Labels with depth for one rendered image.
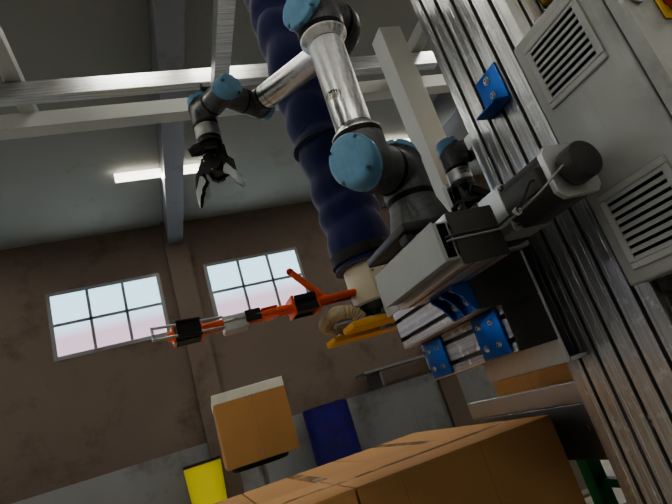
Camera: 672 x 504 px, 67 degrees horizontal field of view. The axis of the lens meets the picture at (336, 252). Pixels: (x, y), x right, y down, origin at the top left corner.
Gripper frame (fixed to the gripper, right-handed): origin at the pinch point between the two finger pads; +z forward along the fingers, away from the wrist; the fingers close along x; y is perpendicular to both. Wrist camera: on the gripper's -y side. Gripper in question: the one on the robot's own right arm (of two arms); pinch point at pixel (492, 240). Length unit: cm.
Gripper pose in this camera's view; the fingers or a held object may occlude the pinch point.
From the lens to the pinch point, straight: 161.7
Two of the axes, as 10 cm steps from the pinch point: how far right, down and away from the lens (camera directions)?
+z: 2.9, 9.1, -2.9
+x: 2.8, -3.7, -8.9
